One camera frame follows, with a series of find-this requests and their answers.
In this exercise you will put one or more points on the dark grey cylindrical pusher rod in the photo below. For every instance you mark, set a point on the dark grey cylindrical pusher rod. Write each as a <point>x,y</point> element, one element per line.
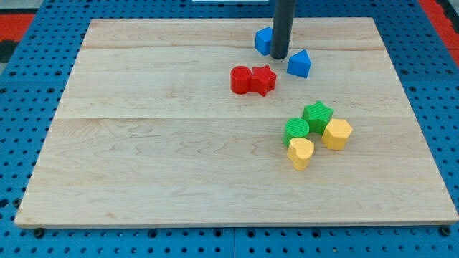
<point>282,26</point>

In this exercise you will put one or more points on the blue triangle block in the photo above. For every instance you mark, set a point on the blue triangle block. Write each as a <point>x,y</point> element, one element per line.
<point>299,64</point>

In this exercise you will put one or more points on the red star block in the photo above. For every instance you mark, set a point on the red star block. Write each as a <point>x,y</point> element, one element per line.
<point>263,80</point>

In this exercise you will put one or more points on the green star block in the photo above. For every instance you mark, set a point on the green star block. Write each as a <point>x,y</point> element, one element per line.
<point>317,115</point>

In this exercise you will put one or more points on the blue cube block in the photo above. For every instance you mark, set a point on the blue cube block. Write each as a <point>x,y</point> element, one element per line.
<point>263,40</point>

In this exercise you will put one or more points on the red cylinder block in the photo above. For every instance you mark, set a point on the red cylinder block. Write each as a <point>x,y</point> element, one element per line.
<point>240,79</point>

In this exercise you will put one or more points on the green cylinder block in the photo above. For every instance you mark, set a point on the green cylinder block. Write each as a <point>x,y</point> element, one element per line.
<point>295,128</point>

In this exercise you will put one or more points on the yellow hexagon block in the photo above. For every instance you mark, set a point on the yellow hexagon block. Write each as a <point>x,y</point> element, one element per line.
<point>336,134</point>

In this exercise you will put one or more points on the yellow heart block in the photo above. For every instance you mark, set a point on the yellow heart block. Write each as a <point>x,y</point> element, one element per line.
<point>300,151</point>

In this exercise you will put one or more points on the light wooden board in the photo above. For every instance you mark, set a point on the light wooden board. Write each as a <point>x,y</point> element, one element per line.
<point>149,134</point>

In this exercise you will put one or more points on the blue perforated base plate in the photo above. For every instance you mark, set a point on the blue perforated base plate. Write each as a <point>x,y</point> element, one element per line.
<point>33,81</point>

